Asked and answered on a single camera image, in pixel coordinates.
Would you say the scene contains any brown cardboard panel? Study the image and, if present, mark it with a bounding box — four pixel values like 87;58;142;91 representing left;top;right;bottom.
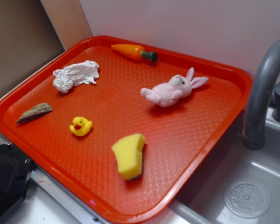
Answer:
0;0;64;98

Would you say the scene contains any grey faucet spout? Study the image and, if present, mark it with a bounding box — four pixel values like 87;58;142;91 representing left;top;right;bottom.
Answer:
243;39;280;150

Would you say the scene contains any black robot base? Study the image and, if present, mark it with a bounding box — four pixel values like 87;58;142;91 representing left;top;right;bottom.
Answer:
0;142;35;221

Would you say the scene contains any grey sink basin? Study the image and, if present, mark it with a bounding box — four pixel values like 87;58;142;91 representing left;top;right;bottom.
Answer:
169;106;280;224

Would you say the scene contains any crumpled white cloth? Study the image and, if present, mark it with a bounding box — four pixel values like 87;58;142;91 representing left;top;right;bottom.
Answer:
53;60;99;93

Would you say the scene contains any brown wood piece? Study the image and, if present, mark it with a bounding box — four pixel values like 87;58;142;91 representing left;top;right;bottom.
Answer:
16;103;53;125

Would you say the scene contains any yellow green sponge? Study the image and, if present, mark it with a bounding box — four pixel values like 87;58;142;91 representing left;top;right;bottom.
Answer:
112;133;146;180

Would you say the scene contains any pink plush bunny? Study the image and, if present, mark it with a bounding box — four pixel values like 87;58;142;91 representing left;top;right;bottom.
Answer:
140;68;209;107

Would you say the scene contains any yellow rubber duck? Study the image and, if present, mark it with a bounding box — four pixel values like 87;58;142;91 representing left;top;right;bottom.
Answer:
69;117;93;137

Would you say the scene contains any orange toy carrot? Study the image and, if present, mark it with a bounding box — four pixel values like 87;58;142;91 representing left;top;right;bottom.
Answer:
111;44;158;63

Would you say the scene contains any red plastic tray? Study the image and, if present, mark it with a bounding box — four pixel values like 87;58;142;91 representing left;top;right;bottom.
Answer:
0;36;252;224

